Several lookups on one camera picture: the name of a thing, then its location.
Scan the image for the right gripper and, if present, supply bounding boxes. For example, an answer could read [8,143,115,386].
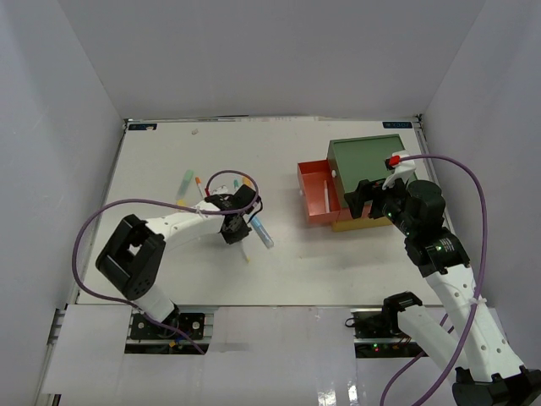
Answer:
[344,173,417,237]

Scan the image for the blue highlighter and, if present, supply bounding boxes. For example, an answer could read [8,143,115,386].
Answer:
[250,216,274,249]

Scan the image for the yellow cap pen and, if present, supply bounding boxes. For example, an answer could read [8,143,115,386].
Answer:
[239,242,250,263]

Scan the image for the pink cap white pen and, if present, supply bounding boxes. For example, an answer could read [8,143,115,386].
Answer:
[324,180,331,213]

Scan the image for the red drawer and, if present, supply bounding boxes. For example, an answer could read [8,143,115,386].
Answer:
[298,160,341,226]

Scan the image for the orange cap pen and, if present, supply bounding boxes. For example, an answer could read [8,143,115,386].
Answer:
[195,176,205,198]

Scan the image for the green highlighter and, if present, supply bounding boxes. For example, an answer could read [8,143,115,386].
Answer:
[176,169,194,200]

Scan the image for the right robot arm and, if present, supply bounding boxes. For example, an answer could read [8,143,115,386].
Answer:
[344,180,540,405]

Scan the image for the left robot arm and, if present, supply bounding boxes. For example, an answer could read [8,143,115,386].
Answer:
[96,185,260,337]

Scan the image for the stacked drawer box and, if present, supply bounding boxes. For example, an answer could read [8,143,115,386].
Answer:
[326,134,419,233]

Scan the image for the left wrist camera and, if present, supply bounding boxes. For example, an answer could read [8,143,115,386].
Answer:
[210,185,230,195]

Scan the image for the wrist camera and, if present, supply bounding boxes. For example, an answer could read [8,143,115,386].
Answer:
[382,150,416,190]
[210,185,230,195]

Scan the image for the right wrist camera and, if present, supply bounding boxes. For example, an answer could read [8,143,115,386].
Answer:
[382,150,416,190]

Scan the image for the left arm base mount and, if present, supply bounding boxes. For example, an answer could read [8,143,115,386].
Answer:
[128,312,205,343]

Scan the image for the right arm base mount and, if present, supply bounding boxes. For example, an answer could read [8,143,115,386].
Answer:
[344,310,422,359]

